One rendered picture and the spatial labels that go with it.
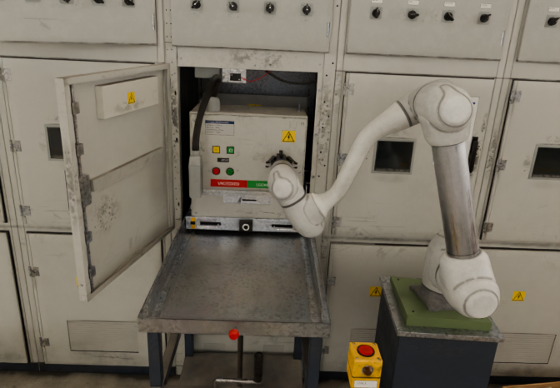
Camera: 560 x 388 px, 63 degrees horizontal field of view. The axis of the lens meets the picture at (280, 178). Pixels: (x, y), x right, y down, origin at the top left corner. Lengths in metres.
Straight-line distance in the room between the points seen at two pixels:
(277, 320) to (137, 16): 1.24
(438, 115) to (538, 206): 1.11
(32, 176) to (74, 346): 0.91
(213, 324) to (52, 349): 1.30
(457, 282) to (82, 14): 1.59
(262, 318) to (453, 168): 0.76
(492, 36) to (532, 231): 0.92
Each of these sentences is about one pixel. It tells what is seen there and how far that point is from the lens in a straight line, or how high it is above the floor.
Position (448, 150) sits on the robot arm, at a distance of 1.45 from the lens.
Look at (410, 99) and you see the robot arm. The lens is 1.56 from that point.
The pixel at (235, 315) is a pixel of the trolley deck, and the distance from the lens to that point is 1.55.
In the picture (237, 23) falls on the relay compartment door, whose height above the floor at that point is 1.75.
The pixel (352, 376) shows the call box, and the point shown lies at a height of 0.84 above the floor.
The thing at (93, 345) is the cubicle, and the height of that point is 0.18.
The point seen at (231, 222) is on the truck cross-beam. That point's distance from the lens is 2.05.
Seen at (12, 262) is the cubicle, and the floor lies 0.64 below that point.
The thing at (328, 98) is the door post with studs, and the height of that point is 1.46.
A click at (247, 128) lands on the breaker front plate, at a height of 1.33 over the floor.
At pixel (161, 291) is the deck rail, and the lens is 1.68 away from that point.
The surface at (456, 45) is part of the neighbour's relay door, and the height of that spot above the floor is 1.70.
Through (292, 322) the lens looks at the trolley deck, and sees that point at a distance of 1.53.
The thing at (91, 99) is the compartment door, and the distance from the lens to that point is 1.59.
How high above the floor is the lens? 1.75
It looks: 19 degrees down
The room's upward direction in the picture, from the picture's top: 3 degrees clockwise
